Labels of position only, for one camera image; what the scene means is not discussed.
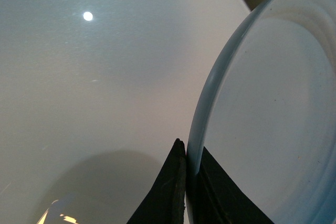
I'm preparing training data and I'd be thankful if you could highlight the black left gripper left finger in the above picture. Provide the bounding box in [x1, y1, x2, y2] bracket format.
[128, 139, 186, 223]

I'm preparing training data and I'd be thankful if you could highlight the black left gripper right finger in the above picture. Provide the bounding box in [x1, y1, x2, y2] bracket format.
[186, 148, 273, 223]

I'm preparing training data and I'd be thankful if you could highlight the light blue plate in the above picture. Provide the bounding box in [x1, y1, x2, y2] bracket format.
[187, 0, 335, 223]

